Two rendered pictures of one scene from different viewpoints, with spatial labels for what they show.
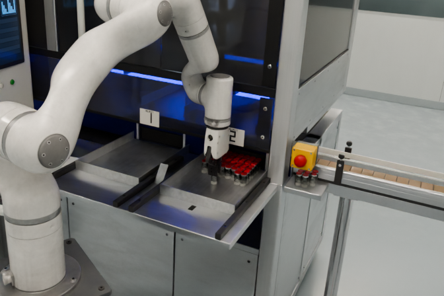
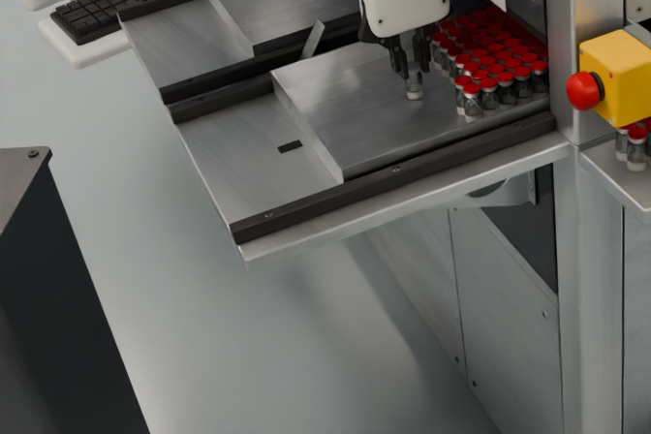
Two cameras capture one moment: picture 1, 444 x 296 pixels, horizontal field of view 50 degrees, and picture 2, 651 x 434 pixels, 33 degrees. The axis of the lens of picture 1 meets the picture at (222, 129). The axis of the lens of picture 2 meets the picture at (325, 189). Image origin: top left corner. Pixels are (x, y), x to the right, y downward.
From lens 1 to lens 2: 1.02 m
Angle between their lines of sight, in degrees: 48
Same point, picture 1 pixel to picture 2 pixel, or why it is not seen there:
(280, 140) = (561, 15)
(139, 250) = not seen: hidden behind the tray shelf
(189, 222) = (237, 181)
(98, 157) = not seen: outside the picture
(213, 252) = (496, 260)
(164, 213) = (224, 142)
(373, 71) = not seen: outside the picture
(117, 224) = not seen: hidden behind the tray
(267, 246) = (568, 294)
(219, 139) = not seen: outside the picture
